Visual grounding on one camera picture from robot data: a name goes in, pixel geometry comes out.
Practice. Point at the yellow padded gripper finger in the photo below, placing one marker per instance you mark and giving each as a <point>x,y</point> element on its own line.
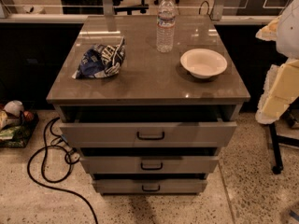
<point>280,90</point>

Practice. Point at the grey drawer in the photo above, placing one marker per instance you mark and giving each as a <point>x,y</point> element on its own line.
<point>149,126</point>
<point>149,183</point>
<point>149,160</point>

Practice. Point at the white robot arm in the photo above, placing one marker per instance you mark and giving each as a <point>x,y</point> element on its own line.
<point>284,30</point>

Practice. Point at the grey drawer cabinet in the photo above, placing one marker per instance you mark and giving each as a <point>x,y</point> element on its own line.
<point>147,76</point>

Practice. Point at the grey bottom drawer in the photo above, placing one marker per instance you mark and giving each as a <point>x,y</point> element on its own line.
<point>149,183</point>

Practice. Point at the grey top drawer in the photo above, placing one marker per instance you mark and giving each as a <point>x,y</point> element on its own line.
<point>149,126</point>

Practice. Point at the black stand leg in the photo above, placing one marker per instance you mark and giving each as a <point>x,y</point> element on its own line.
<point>276,141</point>

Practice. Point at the white bowl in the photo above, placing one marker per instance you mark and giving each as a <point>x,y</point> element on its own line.
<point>203,63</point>

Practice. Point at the clear plastic water bottle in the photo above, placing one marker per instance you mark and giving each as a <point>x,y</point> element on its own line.
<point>165,26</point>

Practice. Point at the blue crumpled chip bag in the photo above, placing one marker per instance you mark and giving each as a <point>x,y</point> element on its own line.
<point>101,61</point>

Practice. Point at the pile of toy items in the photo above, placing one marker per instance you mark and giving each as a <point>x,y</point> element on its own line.
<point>16,124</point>

